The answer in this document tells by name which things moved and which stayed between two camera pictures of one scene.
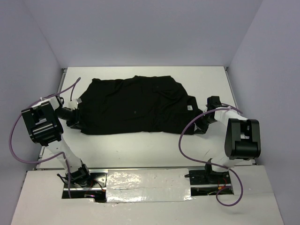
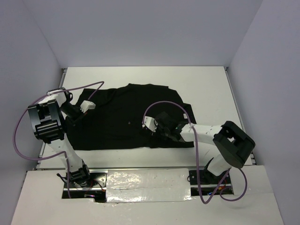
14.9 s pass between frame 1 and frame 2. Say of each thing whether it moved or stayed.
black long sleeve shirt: moved
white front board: stayed
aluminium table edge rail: stayed
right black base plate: stayed
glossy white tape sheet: stayed
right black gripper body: moved
